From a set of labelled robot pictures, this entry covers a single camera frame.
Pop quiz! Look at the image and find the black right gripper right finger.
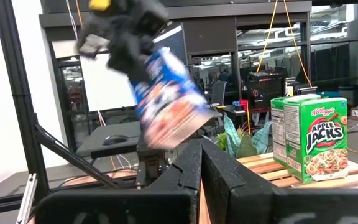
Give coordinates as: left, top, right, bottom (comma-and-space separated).
200, 138, 358, 224

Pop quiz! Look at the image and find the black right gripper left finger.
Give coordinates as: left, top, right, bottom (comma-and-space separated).
34, 138, 203, 224

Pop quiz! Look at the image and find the blue Frosted Flakes cereal box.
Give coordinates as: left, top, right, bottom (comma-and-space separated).
130, 46, 214, 151

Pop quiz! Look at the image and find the wooden slatted shelf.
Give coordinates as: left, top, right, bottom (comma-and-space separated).
236, 151, 358, 190

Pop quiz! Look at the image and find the yellow tag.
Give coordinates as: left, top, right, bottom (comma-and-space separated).
88, 0, 112, 12

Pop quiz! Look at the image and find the black computer monitor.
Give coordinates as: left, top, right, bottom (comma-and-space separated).
152, 23, 190, 68

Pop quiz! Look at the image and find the white whiteboard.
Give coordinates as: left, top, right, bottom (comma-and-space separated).
79, 52, 137, 113

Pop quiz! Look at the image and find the teal leafed plant white pot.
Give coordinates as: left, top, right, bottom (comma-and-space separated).
222, 114, 273, 159

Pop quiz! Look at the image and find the black computer mouse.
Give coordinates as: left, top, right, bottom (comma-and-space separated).
101, 134, 130, 147

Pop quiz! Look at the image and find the grey desk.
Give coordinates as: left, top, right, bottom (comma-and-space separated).
75, 120, 142, 160

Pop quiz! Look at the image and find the grey office chair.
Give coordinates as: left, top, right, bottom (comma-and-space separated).
211, 80, 228, 107

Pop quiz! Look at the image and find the yellow hanging cable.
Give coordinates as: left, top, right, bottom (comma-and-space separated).
255, 0, 279, 75
283, 0, 313, 88

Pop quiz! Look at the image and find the silver metal bracket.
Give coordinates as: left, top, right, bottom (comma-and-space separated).
15, 173, 39, 224

